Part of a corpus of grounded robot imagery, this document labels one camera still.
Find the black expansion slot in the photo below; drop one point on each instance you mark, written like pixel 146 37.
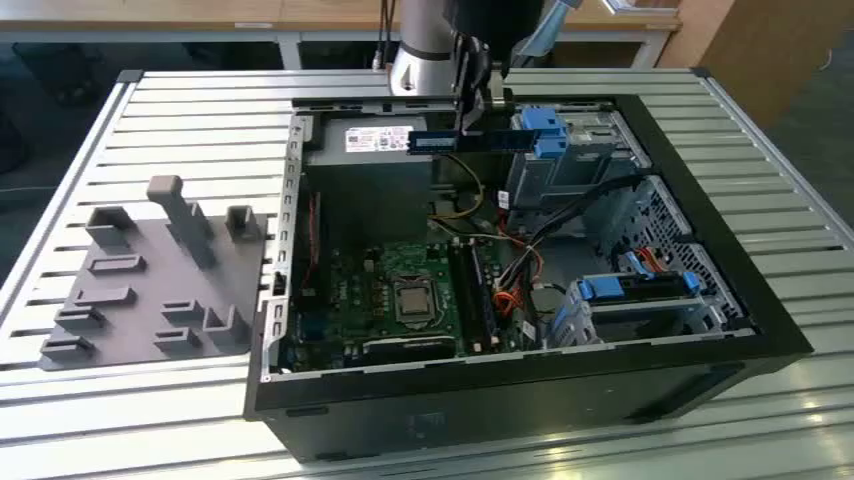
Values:
pixel 410 350

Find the wooden desk white frame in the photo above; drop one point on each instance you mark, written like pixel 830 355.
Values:
pixel 200 20

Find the grey power supply box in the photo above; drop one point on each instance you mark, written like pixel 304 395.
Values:
pixel 374 190

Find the grey parts rack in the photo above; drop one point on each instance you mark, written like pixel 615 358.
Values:
pixel 134 320

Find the green motherboard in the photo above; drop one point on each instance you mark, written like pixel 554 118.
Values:
pixel 360 270

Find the hard disk in blue carrier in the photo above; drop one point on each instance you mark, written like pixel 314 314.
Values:
pixel 641 290

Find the silver CPU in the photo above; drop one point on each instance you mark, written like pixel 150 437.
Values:
pixel 415 302

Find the round grey speaker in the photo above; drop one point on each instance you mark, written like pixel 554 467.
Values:
pixel 549 297

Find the metal drive cage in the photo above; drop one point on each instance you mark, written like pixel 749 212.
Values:
pixel 581 165

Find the black RAM slot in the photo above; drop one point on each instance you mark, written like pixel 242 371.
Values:
pixel 459 285

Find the pale blue teach pendant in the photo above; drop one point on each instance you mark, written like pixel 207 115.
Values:
pixel 543 30

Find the wooden cabinet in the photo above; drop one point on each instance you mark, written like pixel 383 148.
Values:
pixel 767 50

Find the white label sticker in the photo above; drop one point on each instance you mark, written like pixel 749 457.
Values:
pixel 374 140

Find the RAM stick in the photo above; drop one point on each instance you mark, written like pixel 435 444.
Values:
pixel 486 300
pixel 507 141

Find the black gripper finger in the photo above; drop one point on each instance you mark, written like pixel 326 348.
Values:
pixel 499 95
pixel 468 90

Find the blue plastic drive latch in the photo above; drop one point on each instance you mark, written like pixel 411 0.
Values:
pixel 550 146
pixel 543 120

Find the metal disk bay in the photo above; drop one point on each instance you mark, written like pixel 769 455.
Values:
pixel 667 320

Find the black PC case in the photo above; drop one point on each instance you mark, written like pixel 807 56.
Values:
pixel 534 400

